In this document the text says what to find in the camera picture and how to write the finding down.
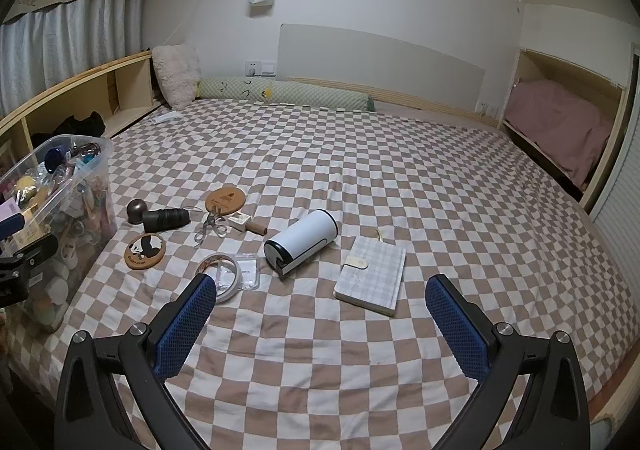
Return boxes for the wooden headboard slat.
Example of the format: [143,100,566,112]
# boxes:
[287,76,501,123]

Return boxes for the clear handled scissors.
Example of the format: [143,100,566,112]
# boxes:
[194,211,228,250]

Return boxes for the brown cork coaster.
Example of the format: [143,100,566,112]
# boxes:
[205,185,247,217]

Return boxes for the wooden handled stamp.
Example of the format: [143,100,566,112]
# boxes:
[228,212,268,236]

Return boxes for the plaid notebook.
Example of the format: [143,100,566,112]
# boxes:
[334,235,407,317]

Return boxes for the pink blanket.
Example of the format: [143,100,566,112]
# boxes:
[502,80,616,191]

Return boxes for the white cylinder bottle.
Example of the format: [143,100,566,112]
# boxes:
[263,209,339,277]

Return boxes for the grey curtain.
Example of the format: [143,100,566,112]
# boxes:
[0,0,151,118]

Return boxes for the long green bolster pillow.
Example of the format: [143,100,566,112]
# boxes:
[196,76,376,112]

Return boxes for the wooden alcove frame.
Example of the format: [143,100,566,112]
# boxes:
[500,47,628,216]

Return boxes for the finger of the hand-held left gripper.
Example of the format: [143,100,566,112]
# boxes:
[0,233,59,281]
[0,212,27,242]

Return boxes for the checkered bedsheet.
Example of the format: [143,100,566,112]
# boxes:
[5,97,616,450]

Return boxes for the clear plastic storage box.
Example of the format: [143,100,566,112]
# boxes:
[0,134,120,333]

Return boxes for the grey headboard panel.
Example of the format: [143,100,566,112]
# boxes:
[277,22,487,111]

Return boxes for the black ribbed cylinder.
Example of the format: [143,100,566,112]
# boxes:
[142,207,192,233]

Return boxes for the navy blue bottle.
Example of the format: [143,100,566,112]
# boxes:
[44,147,68,173]

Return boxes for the yellow sponge ball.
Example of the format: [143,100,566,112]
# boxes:
[12,180,40,203]

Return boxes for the fluffy white pillow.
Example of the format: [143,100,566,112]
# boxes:
[151,44,201,110]

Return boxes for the clear tape roll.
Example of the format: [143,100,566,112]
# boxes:
[194,252,243,303]

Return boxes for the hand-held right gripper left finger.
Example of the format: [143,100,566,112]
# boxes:
[54,274,218,450]

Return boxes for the wooden shelf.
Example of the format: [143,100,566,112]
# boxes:
[0,50,166,171]

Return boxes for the panda cork coaster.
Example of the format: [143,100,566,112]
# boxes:
[124,233,166,271]

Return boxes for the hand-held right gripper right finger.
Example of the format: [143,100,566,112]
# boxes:
[425,274,591,450]

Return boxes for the black cloth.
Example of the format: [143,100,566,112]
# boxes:
[52,112,106,138]

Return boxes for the clear plastic case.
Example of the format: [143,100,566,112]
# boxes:
[220,254,261,292]

